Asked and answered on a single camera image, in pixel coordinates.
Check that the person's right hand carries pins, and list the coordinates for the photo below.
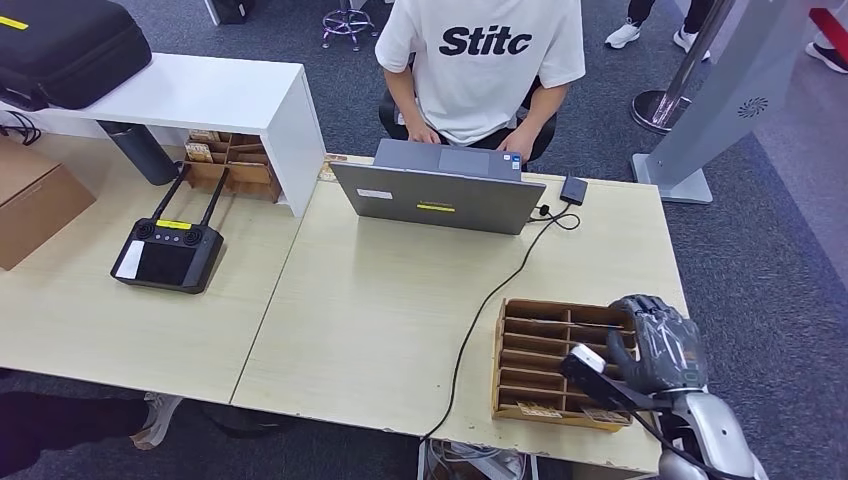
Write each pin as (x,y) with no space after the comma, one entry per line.
(422,135)

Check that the person's right forearm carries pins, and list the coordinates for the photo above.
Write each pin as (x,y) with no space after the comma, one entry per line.
(405,99)

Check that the brown patterned key card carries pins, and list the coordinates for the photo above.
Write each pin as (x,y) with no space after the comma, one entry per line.
(604,416)
(539,409)
(203,137)
(198,153)

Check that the grey laptop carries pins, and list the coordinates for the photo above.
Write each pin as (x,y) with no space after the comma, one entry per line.
(437,199)

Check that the black carrying case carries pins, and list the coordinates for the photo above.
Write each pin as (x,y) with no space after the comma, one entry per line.
(66,46)

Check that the black remote controller with screen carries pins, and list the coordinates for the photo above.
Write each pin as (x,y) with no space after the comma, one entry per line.
(164,262)

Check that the chrome stool base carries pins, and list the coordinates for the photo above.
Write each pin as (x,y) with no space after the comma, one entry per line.
(346,24)

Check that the cardboard card organizer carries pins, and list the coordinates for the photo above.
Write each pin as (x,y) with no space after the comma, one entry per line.
(530,361)
(248,175)

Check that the white desk shelf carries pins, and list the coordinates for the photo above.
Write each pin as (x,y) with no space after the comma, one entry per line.
(199,93)

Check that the grey kiosk stand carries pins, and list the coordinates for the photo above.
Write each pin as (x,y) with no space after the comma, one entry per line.
(732,93)

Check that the black bin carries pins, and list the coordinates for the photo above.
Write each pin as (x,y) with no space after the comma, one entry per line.
(232,10)

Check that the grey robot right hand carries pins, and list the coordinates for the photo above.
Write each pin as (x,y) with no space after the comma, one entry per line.
(666,348)

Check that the person's left hand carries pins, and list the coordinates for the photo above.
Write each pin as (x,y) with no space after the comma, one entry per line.
(520,142)

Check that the person's left forearm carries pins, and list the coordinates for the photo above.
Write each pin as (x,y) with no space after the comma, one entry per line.
(544,106)

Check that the chrome stanchion pole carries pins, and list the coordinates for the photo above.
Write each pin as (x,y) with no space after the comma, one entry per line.
(676,79)

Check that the dark grey bottle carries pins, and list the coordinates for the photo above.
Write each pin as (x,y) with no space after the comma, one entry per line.
(140,154)

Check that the person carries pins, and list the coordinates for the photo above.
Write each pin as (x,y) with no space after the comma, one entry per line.
(828,56)
(60,424)
(624,36)
(480,86)

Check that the brown cardboard box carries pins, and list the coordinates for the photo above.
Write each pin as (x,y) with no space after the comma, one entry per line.
(33,205)

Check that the black power adapter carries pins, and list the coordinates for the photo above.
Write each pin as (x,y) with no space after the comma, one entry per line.
(574,190)

